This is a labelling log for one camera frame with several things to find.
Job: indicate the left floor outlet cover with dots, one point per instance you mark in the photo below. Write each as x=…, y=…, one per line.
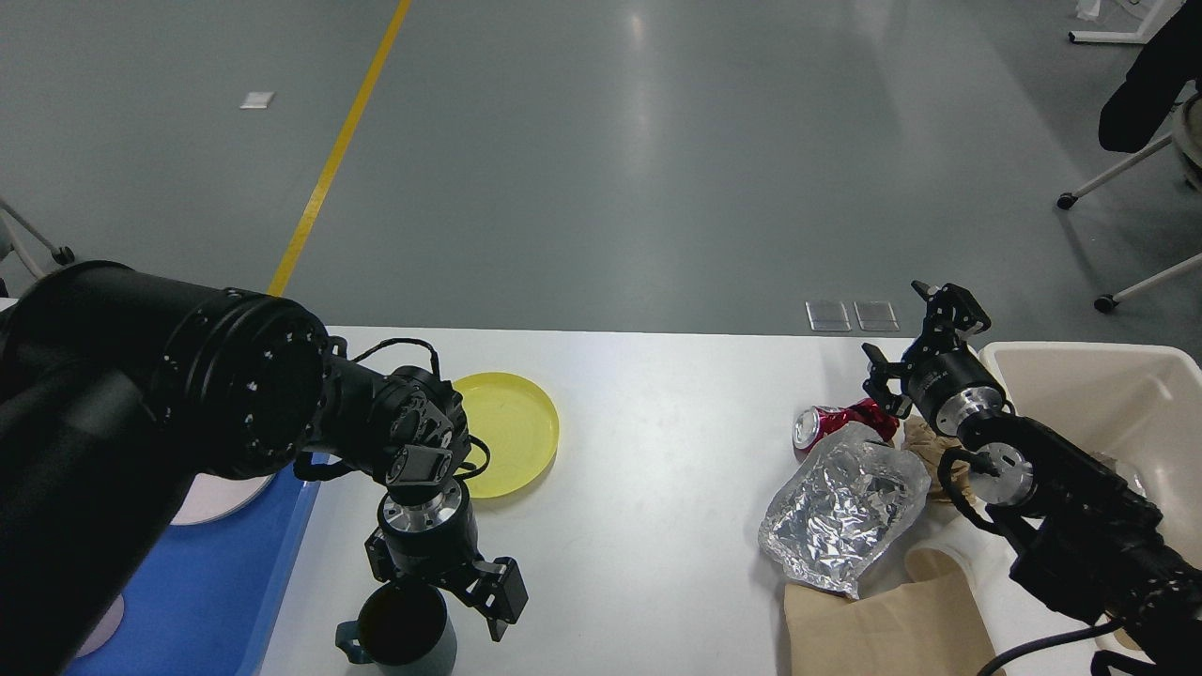
x=828, y=316

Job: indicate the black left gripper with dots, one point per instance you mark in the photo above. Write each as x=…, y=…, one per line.
x=437, y=543

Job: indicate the white desk base far right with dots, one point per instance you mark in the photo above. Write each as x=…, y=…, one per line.
x=1121, y=22

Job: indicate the beige plastic bin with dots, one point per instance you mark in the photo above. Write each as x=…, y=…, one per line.
x=1137, y=404

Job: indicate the crushed red soda can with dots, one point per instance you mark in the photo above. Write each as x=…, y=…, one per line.
x=817, y=422

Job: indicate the blue plastic tray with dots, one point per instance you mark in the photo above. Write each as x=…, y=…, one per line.
x=205, y=600

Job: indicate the floor outlet cover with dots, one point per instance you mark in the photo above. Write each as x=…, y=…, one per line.
x=828, y=316
x=876, y=316

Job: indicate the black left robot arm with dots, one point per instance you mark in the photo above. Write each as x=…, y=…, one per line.
x=120, y=388

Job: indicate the pink plastic mug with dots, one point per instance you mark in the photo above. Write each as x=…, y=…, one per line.
x=105, y=630

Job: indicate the crumpled silver foil bag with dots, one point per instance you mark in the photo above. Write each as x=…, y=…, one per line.
x=851, y=498

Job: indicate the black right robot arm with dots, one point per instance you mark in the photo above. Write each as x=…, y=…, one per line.
x=1087, y=546

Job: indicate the brown paper bag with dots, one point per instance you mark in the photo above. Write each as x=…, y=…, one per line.
x=925, y=627

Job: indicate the crumpled brown paper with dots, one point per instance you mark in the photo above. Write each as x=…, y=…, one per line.
x=921, y=440

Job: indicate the grey chair leg with caster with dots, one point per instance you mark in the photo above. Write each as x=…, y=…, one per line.
x=13, y=244

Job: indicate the right floor outlet cover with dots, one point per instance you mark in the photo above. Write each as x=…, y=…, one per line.
x=876, y=316

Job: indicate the teal mug yellow inside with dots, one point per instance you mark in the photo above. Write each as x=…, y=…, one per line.
x=402, y=629

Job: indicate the white office chair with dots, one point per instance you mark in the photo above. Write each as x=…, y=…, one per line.
x=1144, y=203

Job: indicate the yellow plastic plate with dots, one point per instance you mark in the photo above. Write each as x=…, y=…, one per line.
x=518, y=422

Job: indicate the white paper cup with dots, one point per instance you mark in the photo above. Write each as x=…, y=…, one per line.
x=953, y=549

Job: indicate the pink plastic plate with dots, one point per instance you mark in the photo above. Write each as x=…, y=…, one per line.
x=211, y=498

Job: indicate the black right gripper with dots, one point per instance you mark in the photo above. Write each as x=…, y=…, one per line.
x=942, y=381

